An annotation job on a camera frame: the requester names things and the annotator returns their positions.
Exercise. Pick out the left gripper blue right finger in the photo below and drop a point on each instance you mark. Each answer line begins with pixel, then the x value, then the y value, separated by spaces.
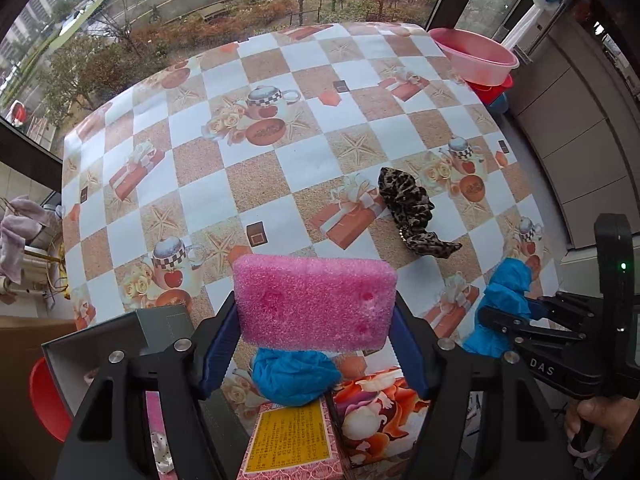
pixel 407 348

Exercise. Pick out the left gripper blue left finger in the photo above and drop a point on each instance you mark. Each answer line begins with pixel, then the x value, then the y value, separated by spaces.
pixel 219 337

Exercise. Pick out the blue cloth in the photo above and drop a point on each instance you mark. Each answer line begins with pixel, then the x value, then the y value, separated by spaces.
pixel 505 292
pixel 293 378

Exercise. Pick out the pink foam sponge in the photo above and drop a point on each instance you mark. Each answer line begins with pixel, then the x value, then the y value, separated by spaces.
pixel 303 303

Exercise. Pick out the leopard print scrunchie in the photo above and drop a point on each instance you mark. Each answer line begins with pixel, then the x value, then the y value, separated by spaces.
pixel 411 209

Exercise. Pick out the white polka dot scrunchie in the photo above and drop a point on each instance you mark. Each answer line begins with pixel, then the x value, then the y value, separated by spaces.
pixel 161 452

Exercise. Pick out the person right hand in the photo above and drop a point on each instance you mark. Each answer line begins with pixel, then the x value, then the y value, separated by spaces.
pixel 614 416

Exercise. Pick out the tissue pack with mushroom print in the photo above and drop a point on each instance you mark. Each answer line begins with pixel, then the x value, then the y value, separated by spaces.
pixel 378 416

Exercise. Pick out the red patterned gift box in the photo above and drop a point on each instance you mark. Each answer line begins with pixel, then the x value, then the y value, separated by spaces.
pixel 293 443

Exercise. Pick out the grey cardboard box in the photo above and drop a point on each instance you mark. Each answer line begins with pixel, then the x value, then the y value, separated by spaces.
pixel 104 373

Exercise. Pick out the red plastic chair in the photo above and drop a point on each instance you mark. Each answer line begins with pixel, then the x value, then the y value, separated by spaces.
pixel 46 401

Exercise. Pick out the beige towel on rack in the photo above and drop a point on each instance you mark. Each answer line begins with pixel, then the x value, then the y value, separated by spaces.
pixel 33 282

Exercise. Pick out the checkered printed tablecloth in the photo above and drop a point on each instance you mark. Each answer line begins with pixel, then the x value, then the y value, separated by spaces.
pixel 273 145

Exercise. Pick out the pink towel on rack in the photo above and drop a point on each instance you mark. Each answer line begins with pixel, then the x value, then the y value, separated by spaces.
pixel 22 221

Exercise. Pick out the blue plastic basin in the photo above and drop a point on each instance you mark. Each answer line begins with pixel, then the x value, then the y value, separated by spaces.
pixel 500 105

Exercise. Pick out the red plastic bucket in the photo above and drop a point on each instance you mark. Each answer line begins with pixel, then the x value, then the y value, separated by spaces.
pixel 488 94

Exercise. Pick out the pink plastic basin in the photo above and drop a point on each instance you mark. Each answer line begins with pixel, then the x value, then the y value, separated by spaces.
pixel 474 57

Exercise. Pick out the gold wire rack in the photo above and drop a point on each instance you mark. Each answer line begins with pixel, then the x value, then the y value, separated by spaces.
pixel 32 252

